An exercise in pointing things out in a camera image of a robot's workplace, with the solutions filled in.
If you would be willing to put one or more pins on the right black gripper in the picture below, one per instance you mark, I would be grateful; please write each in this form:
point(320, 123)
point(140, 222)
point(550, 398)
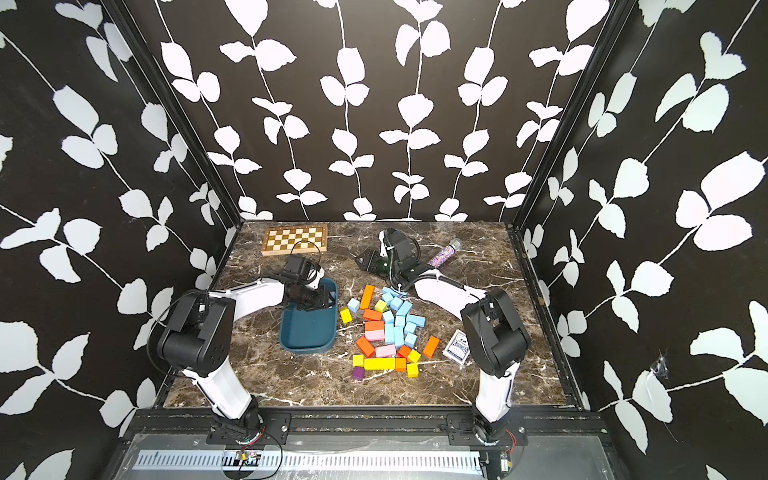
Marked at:
point(372, 261)

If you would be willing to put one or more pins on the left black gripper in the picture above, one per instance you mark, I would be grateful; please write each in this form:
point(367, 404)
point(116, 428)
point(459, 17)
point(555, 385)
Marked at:
point(323, 300)

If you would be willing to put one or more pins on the dark teal plastic tray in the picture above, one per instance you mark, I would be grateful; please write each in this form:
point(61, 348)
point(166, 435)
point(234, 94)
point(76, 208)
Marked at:
point(310, 332)

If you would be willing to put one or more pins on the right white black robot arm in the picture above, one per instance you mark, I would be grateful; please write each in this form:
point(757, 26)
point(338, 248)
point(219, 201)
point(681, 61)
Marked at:
point(496, 337)

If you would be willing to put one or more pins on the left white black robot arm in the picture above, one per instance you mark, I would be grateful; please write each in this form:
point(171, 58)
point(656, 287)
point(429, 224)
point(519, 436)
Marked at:
point(198, 334)

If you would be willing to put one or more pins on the wooden chess board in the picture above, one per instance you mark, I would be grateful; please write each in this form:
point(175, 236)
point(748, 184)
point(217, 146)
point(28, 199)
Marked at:
point(301, 239)

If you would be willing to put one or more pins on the long orange block upper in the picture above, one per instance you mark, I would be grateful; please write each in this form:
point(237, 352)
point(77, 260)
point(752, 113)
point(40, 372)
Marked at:
point(367, 296)

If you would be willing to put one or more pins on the purple glitter microphone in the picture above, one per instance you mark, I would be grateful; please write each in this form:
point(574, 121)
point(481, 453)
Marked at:
point(445, 253)

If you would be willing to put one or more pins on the small yellow block left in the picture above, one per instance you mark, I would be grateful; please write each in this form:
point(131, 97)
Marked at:
point(345, 315)

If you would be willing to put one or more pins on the orange block right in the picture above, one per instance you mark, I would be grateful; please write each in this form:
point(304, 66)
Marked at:
point(431, 347)

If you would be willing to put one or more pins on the orange red block lower left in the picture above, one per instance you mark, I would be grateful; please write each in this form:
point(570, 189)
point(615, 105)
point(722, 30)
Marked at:
point(364, 345)

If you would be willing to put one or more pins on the blue playing card deck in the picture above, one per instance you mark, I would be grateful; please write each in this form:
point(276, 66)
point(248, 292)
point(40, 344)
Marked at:
point(458, 349)

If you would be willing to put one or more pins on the long yellow block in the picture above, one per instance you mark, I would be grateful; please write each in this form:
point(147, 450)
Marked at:
point(379, 364)

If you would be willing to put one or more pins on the black front rail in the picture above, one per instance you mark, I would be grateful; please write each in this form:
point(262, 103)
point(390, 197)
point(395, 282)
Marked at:
point(460, 424)

